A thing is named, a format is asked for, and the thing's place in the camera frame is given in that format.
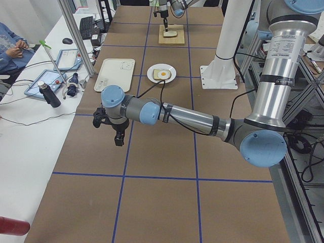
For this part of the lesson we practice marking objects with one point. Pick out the black keyboard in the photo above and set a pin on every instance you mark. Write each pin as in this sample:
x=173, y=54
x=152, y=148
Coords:
x=86, y=26

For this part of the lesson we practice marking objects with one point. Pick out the white round plate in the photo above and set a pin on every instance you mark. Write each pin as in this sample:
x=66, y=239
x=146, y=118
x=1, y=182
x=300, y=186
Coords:
x=161, y=66

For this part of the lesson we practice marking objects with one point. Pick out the bread slice on plate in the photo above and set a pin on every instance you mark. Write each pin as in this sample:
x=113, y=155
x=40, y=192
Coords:
x=156, y=71

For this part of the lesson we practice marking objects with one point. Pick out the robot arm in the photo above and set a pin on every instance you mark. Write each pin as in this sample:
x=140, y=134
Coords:
x=258, y=137
x=178, y=8

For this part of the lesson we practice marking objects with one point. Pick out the red cylinder bottle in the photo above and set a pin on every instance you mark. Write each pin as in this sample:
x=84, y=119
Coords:
x=15, y=227

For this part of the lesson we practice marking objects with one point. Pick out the cream bear tray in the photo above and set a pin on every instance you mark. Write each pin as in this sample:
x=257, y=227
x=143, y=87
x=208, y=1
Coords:
x=115, y=71

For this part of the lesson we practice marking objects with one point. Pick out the black computer mouse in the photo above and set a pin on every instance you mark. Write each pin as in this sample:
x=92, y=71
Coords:
x=67, y=41

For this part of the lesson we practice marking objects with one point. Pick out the small black box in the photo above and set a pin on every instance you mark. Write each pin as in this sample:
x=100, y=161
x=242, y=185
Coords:
x=96, y=40

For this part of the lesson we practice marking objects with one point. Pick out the wooden cutting board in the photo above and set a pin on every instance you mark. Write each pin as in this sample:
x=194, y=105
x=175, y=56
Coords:
x=179, y=40

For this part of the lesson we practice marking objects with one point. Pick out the far teach pendant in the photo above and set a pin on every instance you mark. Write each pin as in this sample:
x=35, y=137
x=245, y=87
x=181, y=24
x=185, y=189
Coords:
x=68, y=60

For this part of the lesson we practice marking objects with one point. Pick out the fried egg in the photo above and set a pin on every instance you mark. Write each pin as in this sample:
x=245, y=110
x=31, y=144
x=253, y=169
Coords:
x=163, y=74

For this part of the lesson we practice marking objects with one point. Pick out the bread slice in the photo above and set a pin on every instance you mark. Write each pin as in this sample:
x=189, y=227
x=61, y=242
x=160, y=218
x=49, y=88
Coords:
x=170, y=34
x=156, y=71

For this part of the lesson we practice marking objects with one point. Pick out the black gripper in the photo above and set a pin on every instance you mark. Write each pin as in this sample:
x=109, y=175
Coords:
x=119, y=128
x=162, y=13

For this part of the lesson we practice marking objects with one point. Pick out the black water bottle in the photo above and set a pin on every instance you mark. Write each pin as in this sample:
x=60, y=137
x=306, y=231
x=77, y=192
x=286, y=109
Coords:
x=48, y=94

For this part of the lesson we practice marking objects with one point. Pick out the metal rod green tip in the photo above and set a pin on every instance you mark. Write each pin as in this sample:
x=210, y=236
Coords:
x=47, y=50

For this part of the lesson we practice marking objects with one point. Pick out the folded dark blue umbrella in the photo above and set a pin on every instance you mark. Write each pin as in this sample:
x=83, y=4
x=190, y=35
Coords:
x=72, y=85

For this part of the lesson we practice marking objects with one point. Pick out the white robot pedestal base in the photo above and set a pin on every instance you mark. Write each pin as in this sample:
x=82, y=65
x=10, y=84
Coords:
x=221, y=72

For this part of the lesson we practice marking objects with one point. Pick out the seated person in blue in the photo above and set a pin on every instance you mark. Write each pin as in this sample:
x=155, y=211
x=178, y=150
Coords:
x=15, y=51

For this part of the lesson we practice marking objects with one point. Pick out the aluminium frame post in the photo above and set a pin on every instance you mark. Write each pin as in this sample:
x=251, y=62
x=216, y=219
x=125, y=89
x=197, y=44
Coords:
x=74, y=31

